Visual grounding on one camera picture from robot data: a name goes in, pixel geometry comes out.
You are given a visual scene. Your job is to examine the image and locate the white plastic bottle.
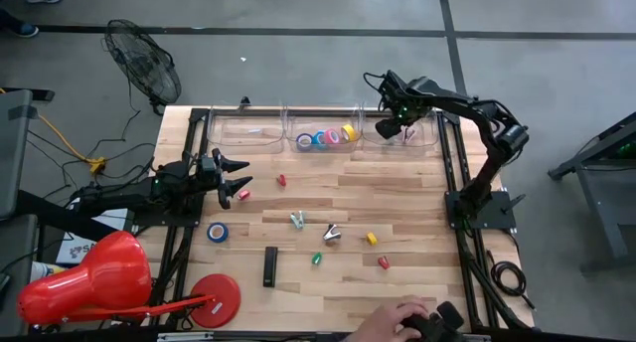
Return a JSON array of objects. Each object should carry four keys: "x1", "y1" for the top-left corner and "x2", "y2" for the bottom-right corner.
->
[{"x1": 30, "y1": 260, "x2": 69, "y2": 282}]

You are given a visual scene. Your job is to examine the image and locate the yellow power cable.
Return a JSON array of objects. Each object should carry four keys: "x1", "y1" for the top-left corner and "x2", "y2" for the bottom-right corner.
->
[{"x1": 0, "y1": 86, "x2": 106, "y2": 174}]

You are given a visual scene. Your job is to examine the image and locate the clear plastic bin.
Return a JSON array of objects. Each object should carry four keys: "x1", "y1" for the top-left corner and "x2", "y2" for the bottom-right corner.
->
[
  {"x1": 360, "y1": 105, "x2": 441, "y2": 152},
  {"x1": 283, "y1": 105, "x2": 363, "y2": 153},
  {"x1": 208, "y1": 107, "x2": 287, "y2": 152}
]

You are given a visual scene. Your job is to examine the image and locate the grey metal mounting rail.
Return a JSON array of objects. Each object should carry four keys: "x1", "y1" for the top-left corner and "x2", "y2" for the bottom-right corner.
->
[{"x1": 156, "y1": 330, "x2": 493, "y2": 342}]

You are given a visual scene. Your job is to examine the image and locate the black handheld device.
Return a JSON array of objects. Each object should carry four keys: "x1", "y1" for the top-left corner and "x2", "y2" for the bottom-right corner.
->
[{"x1": 399, "y1": 300, "x2": 466, "y2": 342}]

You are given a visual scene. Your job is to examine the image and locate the dark blue tape roll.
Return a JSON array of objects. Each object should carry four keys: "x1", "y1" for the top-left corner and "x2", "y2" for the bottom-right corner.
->
[{"x1": 206, "y1": 222, "x2": 231, "y2": 245}]

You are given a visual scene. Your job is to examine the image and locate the red desk lamp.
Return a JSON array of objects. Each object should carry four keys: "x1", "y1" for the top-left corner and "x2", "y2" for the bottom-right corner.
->
[{"x1": 17, "y1": 230, "x2": 242, "y2": 330}]

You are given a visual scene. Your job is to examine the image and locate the long black stapler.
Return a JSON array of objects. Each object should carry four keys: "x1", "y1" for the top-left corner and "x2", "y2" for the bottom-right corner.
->
[{"x1": 262, "y1": 246, "x2": 279, "y2": 288}]

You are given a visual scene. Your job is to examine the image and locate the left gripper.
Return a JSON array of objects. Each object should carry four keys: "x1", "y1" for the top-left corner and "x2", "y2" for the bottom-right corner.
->
[{"x1": 191, "y1": 146, "x2": 253, "y2": 210}]

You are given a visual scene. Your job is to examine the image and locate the black floor fan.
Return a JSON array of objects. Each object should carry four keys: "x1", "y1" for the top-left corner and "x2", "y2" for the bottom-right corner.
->
[{"x1": 102, "y1": 18, "x2": 183, "y2": 117}]

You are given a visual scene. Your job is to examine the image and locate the white printed box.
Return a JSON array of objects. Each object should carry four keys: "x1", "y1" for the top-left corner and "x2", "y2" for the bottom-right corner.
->
[{"x1": 55, "y1": 207, "x2": 133, "y2": 266}]

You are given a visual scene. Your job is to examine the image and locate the grey storage case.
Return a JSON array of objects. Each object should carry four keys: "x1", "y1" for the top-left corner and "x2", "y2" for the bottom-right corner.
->
[
  {"x1": 0, "y1": 86, "x2": 56, "y2": 222},
  {"x1": 0, "y1": 215, "x2": 40, "y2": 336}
]

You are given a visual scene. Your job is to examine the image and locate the coiled black cable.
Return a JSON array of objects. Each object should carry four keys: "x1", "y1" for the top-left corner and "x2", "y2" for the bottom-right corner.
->
[{"x1": 485, "y1": 250, "x2": 537, "y2": 311}]

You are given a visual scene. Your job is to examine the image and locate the person's hand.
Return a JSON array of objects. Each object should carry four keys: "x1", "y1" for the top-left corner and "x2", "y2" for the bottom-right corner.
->
[{"x1": 347, "y1": 295, "x2": 431, "y2": 342}]

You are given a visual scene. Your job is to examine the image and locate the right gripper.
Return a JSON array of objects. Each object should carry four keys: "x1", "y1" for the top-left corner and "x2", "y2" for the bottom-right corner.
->
[{"x1": 375, "y1": 83, "x2": 434, "y2": 140}]

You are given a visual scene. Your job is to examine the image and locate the grey metal cart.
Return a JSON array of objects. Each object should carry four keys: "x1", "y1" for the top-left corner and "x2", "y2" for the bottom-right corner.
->
[{"x1": 548, "y1": 110, "x2": 636, "y2": 276}]

